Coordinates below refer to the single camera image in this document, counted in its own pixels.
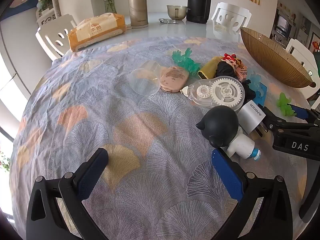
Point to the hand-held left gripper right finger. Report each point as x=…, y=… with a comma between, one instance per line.
x=227, y=175

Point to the white dining chair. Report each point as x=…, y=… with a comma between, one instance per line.
x=231, y=17
x=55, y=37
x=305, y=60

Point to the gold thermos flask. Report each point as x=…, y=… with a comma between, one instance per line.
x=137, y=5

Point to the red hanging decoration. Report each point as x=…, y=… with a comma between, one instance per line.
x=315, y=45

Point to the green crystal toy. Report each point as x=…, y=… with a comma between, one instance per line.
x=285, y=107

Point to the clear correction tape dispenser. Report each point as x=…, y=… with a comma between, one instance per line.
x=217, y=92

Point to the patterned tablecloth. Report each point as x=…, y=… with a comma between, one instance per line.
x=125, y=100

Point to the clear plastic cup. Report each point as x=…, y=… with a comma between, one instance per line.
x=145, y=81

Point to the small metal dish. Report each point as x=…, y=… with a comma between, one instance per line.
x=168, y=21

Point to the small smoked glass bowl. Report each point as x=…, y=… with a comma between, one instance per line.
x=176, y=12

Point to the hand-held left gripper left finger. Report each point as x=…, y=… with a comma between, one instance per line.
x=91, y=172

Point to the black toy piece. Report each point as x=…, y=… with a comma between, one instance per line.
x=248, y=90

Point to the white charger plug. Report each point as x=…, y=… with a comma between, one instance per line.
x=251, y=115

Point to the television cabinet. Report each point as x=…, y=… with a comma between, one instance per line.
x=283, y=22

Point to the red hat figurine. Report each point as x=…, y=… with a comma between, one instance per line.
x=228, y=66

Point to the pink small box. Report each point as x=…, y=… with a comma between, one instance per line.
x=241, y=73

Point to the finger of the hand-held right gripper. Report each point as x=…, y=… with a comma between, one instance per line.
x=300, y=110
x=272, y=121

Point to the black head white figurine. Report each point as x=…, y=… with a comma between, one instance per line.
x=222, y=127

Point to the amber ribbed glass bowl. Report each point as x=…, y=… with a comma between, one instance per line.
x=275, y=57

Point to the yellow cylinder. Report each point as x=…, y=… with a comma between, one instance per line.
x=208, y=70

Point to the blue card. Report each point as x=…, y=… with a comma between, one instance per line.
x=262, y=93

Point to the black thermos flask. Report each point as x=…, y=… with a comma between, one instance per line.
x=200, y=0

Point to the dark green plastic plant toy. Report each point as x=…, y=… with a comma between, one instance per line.
x=186, y=61

